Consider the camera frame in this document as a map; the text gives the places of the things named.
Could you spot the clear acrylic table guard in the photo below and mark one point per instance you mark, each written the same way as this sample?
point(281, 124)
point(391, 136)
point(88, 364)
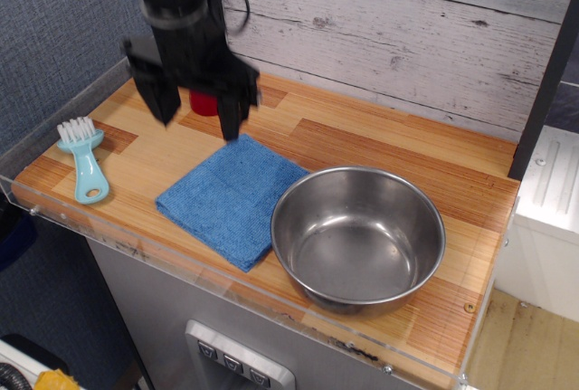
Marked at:
point(425, 343)

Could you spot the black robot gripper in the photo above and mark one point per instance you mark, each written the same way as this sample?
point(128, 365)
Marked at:
point(194, 58)

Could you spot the yellow object bottom left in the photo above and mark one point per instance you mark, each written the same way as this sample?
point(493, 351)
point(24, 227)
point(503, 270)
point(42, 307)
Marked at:
point(55, 380)

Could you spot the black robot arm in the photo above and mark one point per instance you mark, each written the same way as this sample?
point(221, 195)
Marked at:
point(178, 14)

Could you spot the red egg-shaped object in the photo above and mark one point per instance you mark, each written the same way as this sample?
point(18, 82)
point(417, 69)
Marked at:
point(203, 104)

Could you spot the blue cloth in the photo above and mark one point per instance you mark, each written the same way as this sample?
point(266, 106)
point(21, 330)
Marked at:
point(227, 201)

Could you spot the stainless steel pot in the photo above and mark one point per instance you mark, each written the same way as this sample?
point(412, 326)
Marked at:
point(357, 240)

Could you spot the light blue scrub brush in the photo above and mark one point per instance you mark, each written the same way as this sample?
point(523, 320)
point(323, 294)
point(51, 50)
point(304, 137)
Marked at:
point(79, 137)

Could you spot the silver dispenser panel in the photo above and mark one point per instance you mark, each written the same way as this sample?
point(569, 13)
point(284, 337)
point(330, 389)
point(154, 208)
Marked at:
point(223, 363)

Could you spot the dark grey right post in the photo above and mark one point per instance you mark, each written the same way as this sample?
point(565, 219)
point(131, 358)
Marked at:
point(554, 72)

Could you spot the white appliance at right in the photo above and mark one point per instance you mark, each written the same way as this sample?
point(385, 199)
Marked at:
point(539, 261)

